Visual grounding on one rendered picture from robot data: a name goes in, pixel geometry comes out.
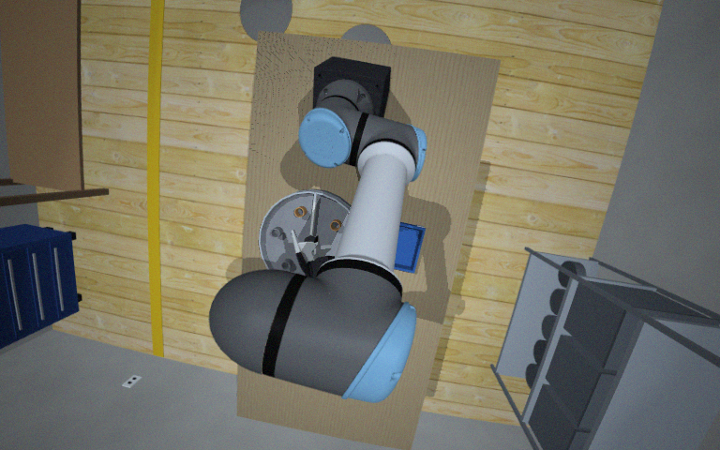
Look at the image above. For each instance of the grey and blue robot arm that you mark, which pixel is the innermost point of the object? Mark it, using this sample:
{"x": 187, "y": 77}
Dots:
{"x": 345, "y": 332}

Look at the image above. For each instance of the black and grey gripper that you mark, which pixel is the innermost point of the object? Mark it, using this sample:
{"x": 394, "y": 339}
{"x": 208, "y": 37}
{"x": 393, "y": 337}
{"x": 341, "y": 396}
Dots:
{"x": 306, "y": 259}

